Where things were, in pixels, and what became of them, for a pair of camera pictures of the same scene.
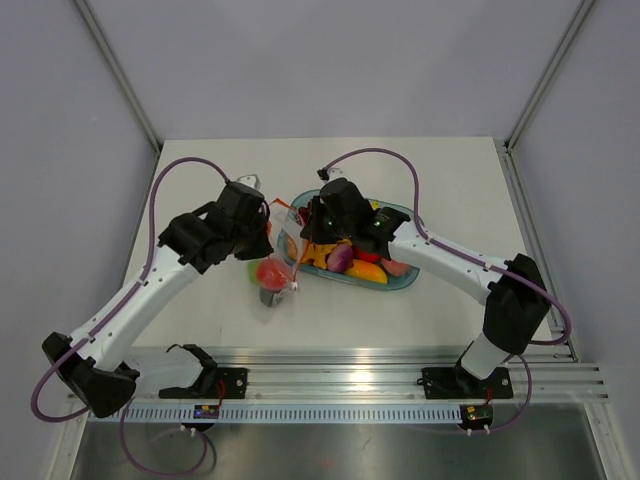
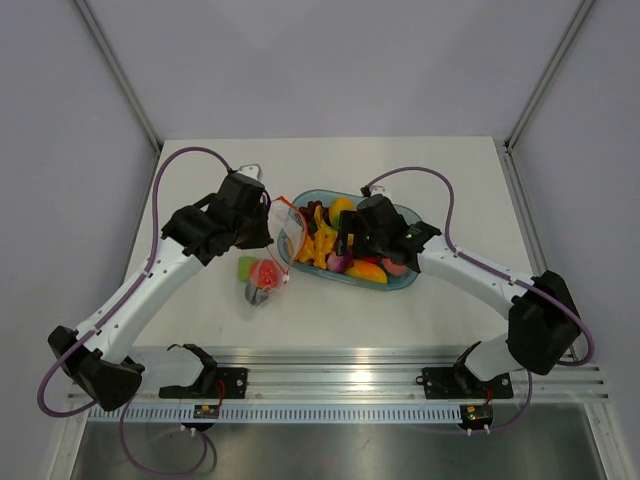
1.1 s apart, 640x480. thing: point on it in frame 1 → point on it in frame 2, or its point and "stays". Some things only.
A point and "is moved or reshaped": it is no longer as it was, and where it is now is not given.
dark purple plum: (271, 298) → (255, 295)
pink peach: (394, 267) stays
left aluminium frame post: (119, 74) stays
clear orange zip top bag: (277, 277) is moved or reshaped
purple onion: (340, 258) stays
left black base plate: (217, 383) stays
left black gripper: (263, 247) stays
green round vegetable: (252, 266) is moved or reshaped
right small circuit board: (476, 416) stays
